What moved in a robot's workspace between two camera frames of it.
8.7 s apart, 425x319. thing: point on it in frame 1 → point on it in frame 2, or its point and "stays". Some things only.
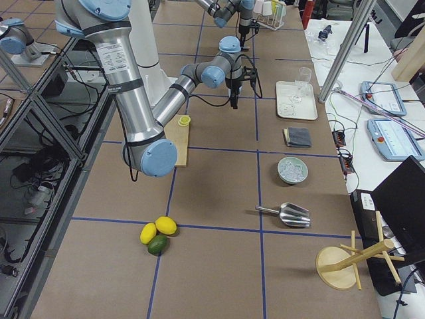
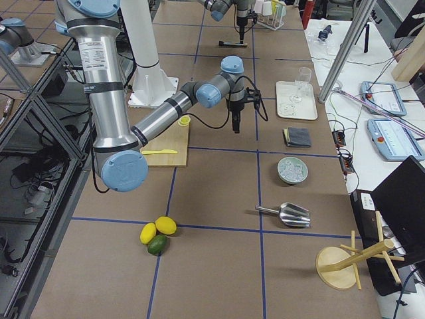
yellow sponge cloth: [286, 135] stays
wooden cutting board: [178, 134] stays
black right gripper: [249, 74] → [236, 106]
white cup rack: [271, 14] stays
